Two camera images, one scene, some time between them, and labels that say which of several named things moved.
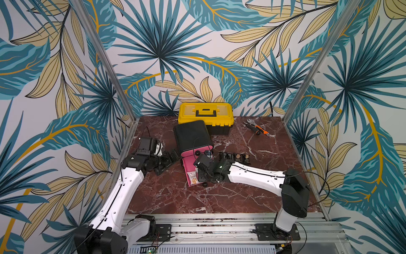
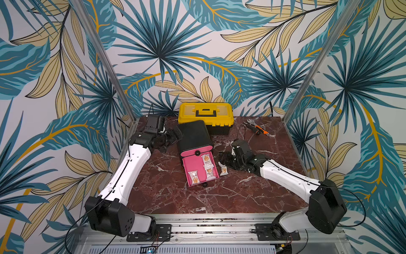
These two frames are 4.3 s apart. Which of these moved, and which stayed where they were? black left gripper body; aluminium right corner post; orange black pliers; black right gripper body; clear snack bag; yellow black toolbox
Moved: black left gripper body; black right gripper body
Stayed: orange black pliers; yellow black toolbox; clear snack bag; aluminium right corner post
